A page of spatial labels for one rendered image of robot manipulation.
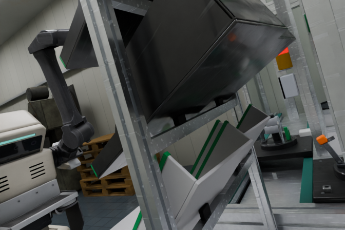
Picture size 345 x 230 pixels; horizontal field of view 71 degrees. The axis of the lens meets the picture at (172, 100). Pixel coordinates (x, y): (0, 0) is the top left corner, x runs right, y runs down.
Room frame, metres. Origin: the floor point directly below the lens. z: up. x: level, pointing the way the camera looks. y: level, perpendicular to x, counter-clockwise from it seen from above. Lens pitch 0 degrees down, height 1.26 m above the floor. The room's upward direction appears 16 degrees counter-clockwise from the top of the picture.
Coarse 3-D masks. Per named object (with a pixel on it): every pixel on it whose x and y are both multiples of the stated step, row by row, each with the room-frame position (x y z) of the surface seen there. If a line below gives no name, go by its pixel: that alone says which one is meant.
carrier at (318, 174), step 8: (320, 160) 0.71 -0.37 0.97; (328, 160) 0.70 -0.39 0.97; (320, 168) 0.66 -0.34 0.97; (328, 168) 0.65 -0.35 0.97; (336, 168) 0.59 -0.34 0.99; (344, 168) 0.58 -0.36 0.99; (320, 176) 0.62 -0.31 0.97; (328, 176) 0.61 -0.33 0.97; (336, 176) 0.59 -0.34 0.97; (344, 176) 0.56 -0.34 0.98; (320, 184) 0.58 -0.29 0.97; (328, 184) 0.57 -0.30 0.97; (336, 184) 0.56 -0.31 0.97; (344, 184) 0.55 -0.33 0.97; (320, 192) 0.55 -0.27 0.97; (336, 192) 0.53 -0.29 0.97; (344, 192) 0.52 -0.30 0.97; (320, 200) 0.53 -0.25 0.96; (328, 200) 0.52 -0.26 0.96; (336, 200) 0.51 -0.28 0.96; (344, 200) 0.50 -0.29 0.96
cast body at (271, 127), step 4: (272, 116) 0.96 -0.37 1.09; (276, 116) 0.97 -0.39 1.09; (272, 120) 0.95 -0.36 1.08; (276, 120) 0.95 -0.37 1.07; (268, 124) 0.97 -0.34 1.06; (272, 124) 0.96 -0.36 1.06; (276, 124) 0.95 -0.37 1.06; (280, 124) 0.95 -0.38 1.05; (264, 128) 0.98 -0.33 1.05; (268, 128) 0.97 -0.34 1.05; (272, 128) 0.96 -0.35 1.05; (276, 128) 0.95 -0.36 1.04; (288, 128) 0.95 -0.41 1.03; (268, 132) 0.97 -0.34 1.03; (272, 132) 0.96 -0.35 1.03; (276, 132) 0.95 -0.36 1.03
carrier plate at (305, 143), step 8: (296, 136) 1.03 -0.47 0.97; (256, 144) 1.08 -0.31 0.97; (296, 144) 0.92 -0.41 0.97; (304, 144) 0.89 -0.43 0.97; (312, 144) 0.89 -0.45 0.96; (256, 152) 0.96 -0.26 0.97; (264, 152) 0.93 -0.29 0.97; (272, 152) 0.91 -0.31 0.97; (280, 152) 0.88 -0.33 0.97; (288, 152) 0.86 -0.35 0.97; (296, 152) 0.84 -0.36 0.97; (304, 152) 0.82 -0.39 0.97; (312, 152) 0.81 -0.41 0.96; (264, 160) 0.90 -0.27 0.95; (272, 160) 0.88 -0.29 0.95
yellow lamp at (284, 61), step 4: (288, 52) 0.78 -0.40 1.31; (276, 56) 0.80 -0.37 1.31; (280, 56) 0.78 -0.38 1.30; (284, 56) 0.78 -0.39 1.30; (288, 56) 0.78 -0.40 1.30; (276, 60) 0.80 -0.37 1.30; (280, 60) 0.78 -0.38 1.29; (284, 60) 0.78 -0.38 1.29; (288, 60) 0.77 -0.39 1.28; (280, 64) 0.79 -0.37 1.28; (284, 64) 0.78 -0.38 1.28; (288, 64) 0.78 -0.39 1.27; (292, 64) 0.78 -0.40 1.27; (280, 68) 0.79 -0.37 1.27; (284, 68) 0.78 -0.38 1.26
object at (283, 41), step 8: (288, 32) 0.39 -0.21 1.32; (280, 40) 0.34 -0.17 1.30; (288, 40) 0.37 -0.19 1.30; (272, 48) 0.35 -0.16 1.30; (280, 48) 0.38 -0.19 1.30; (264, 56) 0.36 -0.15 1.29; (272, 56) 0.40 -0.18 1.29; (256, 64) 0.38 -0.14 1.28; (264, 64) 0.41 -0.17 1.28; (248, 72) 0.39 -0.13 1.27; (256, 72) 0.43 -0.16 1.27; (240, 80) 0.41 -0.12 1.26; (248, 80) 0.45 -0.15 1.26; (232, 88) 0.42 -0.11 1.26; (216, 96) 0.40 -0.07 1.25; (224, 96) 0.44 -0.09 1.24; (208, 104) 0.42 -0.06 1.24; (200, 112) 0.44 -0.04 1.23
